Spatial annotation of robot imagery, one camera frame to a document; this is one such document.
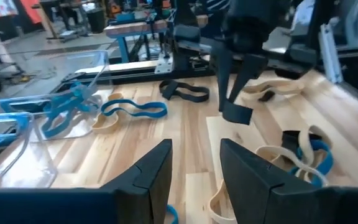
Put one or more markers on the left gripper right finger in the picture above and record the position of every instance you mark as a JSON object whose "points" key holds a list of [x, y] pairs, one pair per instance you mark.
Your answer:
{"points": [[291, 208]]}

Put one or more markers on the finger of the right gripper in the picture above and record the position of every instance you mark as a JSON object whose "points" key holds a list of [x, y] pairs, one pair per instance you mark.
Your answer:
{"points": [[252, 67], [224, 71]]}

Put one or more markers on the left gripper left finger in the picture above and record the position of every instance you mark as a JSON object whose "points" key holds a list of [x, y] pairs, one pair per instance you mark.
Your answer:
{"points": [[73, 208]]}

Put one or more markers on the black rubber band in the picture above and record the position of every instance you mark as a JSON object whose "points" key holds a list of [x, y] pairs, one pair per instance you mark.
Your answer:
{"points": [[238, 113], [169, 88], [289, 140], [266, 96]]}

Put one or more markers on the blue rubber band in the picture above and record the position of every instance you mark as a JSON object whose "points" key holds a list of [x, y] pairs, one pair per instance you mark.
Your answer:
{"points": [[82, 93], [173, 214], [326, 158], [148, 115], [54, 124]]}

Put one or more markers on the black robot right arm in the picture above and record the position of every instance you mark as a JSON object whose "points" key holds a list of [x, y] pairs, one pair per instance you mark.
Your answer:
{"points": [[300, 56]]}

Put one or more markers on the clear plastic basket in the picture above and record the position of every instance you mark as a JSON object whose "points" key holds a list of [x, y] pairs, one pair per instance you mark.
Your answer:
{"points": [[26, 168], [82, 62]]}

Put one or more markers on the blue-legged wooden workbench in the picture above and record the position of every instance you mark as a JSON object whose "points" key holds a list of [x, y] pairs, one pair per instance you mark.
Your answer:
{"points": [[129, 29]]}

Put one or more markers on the black trash can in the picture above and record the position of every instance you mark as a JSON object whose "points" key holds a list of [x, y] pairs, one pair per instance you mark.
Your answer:
{"points": [[96, 20]]}

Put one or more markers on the red hanging cloth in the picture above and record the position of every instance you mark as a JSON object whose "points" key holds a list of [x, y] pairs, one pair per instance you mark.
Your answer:
{"points": [[31, 11]]}

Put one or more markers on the silver corner bracket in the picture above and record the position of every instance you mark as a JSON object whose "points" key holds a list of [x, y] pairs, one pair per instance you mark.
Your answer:
{"points": [[163, 65]]}

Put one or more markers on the silver aluminium post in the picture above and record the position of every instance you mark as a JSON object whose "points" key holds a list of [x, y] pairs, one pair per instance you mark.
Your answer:
{"points": [[329, 53]]}

